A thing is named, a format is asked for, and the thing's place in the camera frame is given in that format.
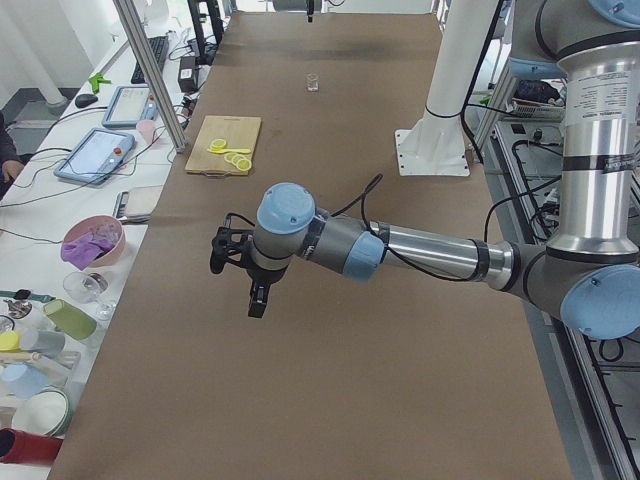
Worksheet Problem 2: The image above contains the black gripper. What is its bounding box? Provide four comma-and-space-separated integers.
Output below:
248, 249, 290, 318

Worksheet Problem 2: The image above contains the small clear glass cup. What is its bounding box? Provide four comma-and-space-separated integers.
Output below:
306, 73, 319, 93

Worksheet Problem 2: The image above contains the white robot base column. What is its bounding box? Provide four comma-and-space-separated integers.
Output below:
395, 0, 501, 177

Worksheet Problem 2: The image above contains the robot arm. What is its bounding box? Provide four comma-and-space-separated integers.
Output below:
243, 1, 639, 339

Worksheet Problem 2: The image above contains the green plastic cup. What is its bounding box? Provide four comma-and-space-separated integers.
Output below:
43, 299, 97, 341

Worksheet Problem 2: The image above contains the pink plastic cup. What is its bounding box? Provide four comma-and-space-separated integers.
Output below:
136, 119, 156, 145

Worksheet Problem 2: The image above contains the light blue cup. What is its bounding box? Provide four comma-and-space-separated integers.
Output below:
1, 363, 49, 399

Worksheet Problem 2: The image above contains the red cup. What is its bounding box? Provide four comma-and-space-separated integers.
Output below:
1, 428, 63, 465

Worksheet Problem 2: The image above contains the lemon slice stack lower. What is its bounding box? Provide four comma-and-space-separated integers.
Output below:
224, 152, 252, 172

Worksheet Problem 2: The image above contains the yellow plastic knife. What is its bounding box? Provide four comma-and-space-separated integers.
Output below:
207, 148, 252, 154

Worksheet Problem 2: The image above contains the lemon slice on board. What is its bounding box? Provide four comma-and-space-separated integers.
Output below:
209, 138, 227, 152

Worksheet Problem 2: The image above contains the pink bowl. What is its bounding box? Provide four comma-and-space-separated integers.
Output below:
60, 215, 126, 270

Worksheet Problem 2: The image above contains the clear wine glass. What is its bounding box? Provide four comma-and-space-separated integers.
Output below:
63, 271, 117, 321

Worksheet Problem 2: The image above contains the purple cloth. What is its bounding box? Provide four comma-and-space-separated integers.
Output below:
60, 233, 115, 270

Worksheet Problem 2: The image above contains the blue teach pendant near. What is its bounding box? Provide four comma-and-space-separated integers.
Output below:
54, 128, 135, 185

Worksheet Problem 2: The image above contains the blue teach pendant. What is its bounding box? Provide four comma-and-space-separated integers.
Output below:
102, 84, 157, 129
54, 128, 135, 185

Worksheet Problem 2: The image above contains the blue teach pendant far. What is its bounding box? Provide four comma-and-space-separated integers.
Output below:
102, 84, 157, 129

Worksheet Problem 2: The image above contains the white green bowl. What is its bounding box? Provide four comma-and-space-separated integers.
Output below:
11, 388, 72, 437

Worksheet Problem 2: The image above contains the black computer mouse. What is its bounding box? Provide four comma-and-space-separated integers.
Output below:
74, 93, 98, 109

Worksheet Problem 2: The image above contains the black keyboard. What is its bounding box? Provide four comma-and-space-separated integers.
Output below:
130, 35, 170, 85

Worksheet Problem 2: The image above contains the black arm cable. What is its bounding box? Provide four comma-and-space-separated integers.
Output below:
327, 173, 489, 286

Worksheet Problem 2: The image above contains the aluminium frame post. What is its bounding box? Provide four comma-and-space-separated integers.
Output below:
113, 0, 187, 153

